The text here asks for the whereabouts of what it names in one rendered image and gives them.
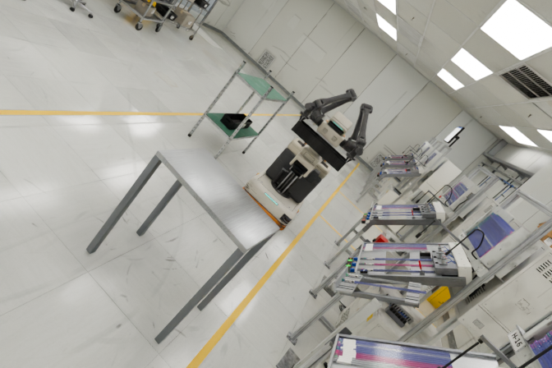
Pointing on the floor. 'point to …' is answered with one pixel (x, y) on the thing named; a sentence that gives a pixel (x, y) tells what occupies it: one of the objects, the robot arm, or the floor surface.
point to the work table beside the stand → (215, 177)
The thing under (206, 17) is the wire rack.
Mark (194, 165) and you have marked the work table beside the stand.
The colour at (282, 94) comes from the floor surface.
